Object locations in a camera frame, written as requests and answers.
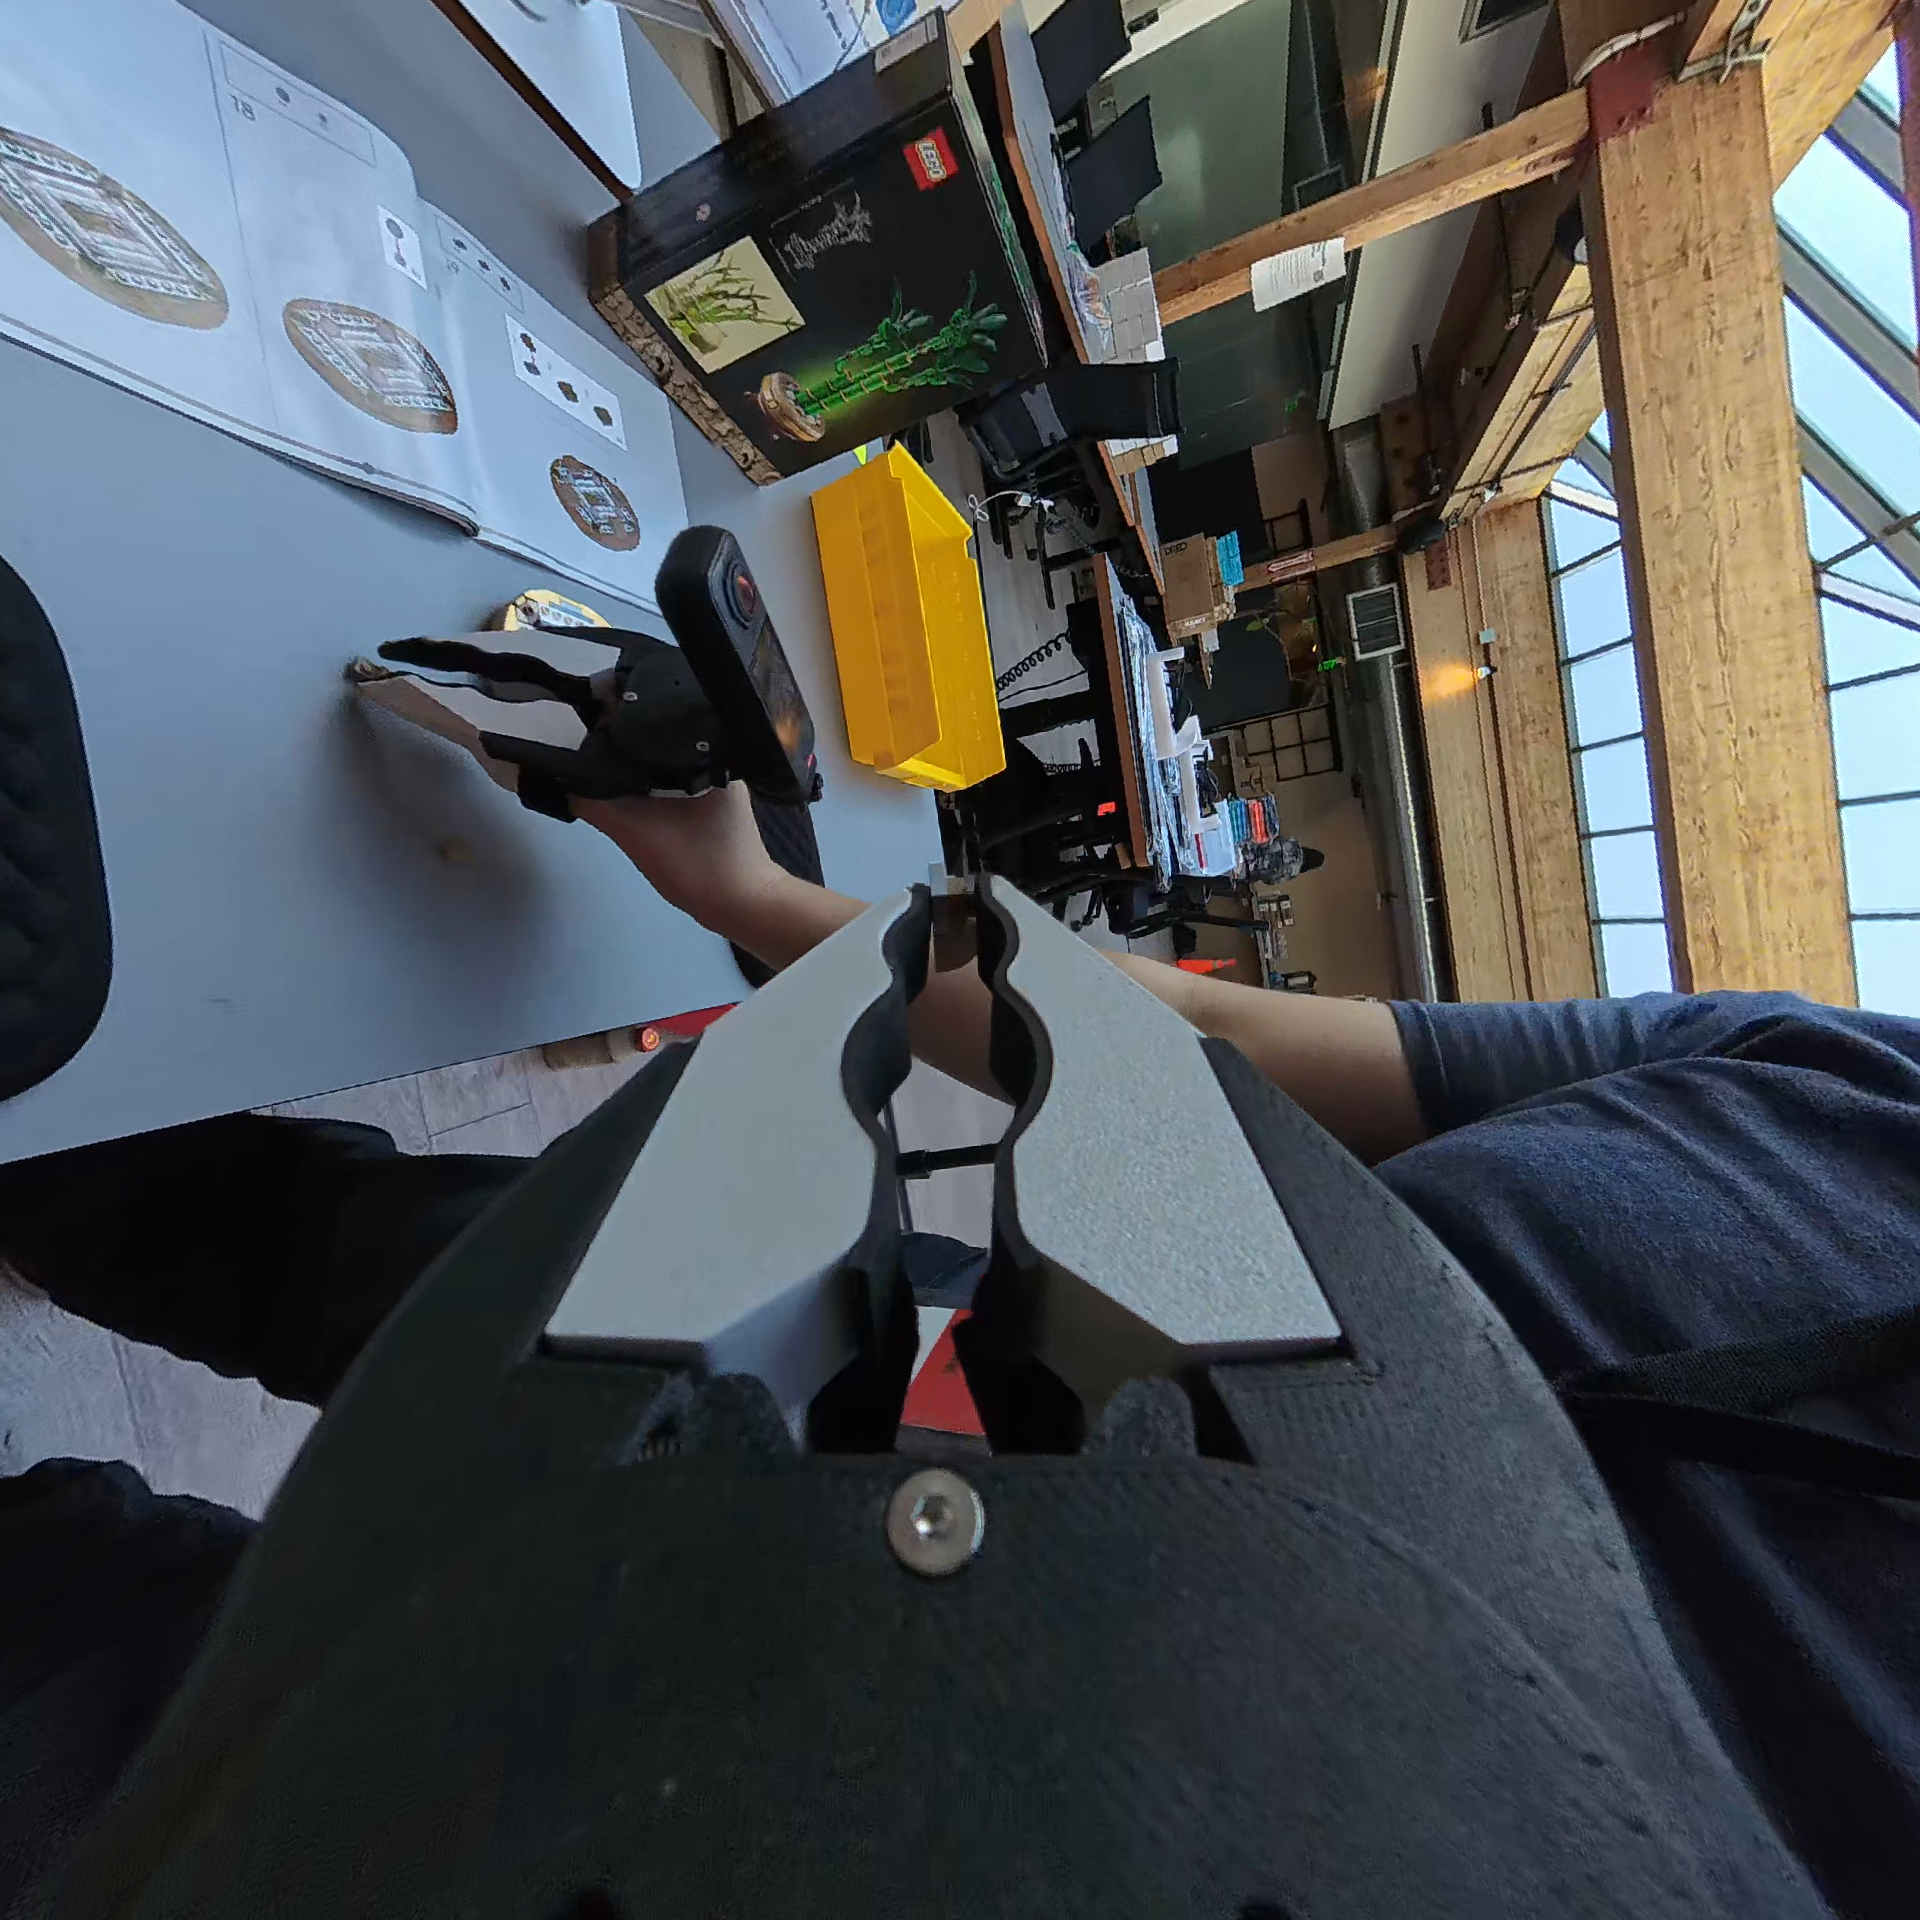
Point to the lego instruction booklet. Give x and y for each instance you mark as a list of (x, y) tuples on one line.
[(299, 196)]

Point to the cardboard box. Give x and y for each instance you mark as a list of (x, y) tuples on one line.
[(1195, 582)]

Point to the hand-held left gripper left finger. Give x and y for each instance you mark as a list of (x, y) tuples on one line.
[(721, 1185)]

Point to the black lego box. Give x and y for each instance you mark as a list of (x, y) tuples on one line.
[(839, 255)]

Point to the black office chair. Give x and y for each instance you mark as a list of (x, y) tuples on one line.
[(1072, 422)]

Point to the person's right forearm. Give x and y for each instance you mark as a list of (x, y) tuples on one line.
[(1290, 1049)]

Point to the yellow plastic bin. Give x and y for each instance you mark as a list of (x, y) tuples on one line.
[(907, 615)]

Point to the wooden ceiling beam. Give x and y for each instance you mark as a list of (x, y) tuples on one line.
[(1349, 212)]

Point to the person's right hand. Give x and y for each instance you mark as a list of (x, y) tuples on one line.
[(675, 848)]

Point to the large window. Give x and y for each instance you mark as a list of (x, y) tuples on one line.
[(1861, 600)]

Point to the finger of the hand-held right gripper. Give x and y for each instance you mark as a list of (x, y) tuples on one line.
[(518, 657), (441, 720)]

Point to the round lego build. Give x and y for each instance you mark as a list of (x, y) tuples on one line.
[(547, 610)]

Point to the wooden post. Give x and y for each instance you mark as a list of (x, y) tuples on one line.
[(1711, 525)]

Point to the white paper notice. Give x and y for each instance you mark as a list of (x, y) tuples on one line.
[(1298, 272)]

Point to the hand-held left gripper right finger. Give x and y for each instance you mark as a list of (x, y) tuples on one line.
[(1161, 1200)]

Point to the black textured pad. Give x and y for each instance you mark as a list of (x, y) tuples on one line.
[(43, 839)]

